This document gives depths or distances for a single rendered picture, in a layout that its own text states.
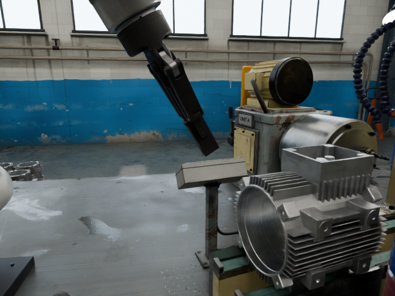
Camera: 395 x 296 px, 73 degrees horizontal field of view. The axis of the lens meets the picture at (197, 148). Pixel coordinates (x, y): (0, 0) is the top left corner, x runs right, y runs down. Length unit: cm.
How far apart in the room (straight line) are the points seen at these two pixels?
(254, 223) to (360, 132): 49
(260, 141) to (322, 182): 60
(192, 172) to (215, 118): 553
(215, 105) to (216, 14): 189
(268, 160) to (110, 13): 78
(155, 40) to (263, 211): 40
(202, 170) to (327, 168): 29
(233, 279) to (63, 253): 51
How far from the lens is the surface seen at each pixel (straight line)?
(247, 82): 118
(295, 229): 45
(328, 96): 728
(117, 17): 40
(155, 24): 40
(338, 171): 50
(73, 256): 87
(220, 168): 66
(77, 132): 624
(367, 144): 97
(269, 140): 101
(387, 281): 20
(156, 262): 78
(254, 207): 58
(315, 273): 49
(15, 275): 81
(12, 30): 653
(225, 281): 58
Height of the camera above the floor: 127
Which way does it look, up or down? 14 degrees down
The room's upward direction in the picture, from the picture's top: straight up
